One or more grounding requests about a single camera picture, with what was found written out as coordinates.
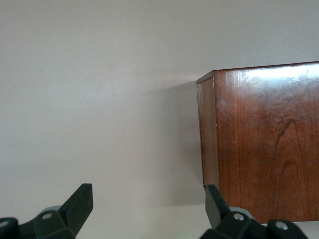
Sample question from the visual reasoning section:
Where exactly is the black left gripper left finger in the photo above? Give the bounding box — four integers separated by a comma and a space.
0, 183, 94, 239

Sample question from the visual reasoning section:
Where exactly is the dark brown wooden cabinet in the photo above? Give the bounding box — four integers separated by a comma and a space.
196, 61, 319, 223

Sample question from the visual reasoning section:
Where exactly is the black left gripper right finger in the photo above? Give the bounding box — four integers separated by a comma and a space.
198, 184, 310, 239

